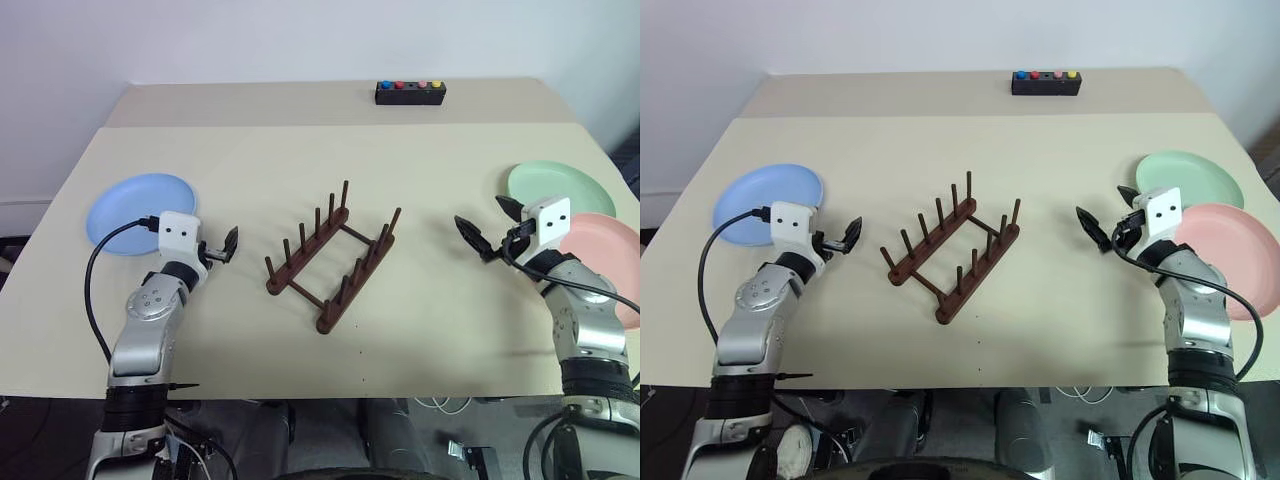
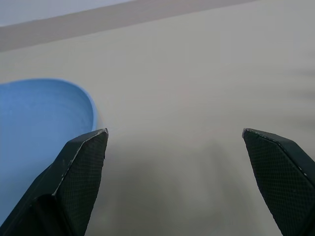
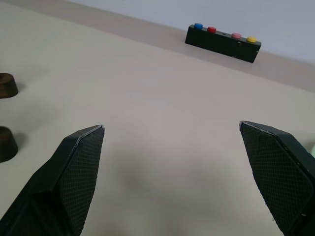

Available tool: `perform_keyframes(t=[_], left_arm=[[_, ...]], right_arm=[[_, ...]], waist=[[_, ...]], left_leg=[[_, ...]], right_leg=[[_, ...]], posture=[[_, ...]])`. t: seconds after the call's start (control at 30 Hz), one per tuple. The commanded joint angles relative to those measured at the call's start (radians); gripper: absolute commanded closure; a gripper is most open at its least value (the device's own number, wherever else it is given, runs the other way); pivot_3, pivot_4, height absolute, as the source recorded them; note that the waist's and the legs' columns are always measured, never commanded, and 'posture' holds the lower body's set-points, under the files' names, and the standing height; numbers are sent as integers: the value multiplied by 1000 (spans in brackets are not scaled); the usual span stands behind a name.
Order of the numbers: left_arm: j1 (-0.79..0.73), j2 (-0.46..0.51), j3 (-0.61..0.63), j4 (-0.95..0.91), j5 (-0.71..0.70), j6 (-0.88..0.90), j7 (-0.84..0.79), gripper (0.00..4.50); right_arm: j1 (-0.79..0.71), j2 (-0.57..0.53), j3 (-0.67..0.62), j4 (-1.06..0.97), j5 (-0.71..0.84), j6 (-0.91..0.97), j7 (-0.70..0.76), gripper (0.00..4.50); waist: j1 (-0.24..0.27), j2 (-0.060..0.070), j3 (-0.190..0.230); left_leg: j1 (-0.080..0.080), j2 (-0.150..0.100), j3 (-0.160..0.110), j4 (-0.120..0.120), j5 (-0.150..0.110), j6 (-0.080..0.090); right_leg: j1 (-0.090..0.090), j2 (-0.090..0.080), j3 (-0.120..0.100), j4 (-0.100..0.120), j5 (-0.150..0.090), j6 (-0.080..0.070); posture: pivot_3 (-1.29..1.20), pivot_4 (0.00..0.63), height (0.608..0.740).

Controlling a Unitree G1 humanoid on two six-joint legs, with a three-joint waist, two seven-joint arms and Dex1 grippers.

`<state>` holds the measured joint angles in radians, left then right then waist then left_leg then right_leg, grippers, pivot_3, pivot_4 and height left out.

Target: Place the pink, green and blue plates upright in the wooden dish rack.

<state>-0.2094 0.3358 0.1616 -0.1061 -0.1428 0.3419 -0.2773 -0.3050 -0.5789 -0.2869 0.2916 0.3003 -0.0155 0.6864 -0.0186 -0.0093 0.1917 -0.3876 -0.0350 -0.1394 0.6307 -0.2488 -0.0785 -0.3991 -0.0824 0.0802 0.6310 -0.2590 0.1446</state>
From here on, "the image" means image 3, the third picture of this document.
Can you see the black button box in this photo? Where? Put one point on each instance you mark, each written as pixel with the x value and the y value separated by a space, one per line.
pixel 221 45

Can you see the red round button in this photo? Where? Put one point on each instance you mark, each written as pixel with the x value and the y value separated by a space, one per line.
pixel 211 29

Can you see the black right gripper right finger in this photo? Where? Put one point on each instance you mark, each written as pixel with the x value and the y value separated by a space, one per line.
pixel 278 177

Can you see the blue round button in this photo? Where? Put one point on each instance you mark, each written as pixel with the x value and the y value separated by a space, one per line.
pixel 198 25

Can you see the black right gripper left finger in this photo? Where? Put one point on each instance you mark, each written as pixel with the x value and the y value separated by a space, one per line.
pixel 61 186

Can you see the dark wooden dish rack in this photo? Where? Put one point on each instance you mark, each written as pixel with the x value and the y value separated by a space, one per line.
pixel 7 88

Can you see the pink round button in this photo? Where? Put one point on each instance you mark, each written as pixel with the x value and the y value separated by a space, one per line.
pixel 236 35

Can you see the yellow round button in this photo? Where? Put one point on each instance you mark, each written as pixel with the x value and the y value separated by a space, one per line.
pixel 251 39

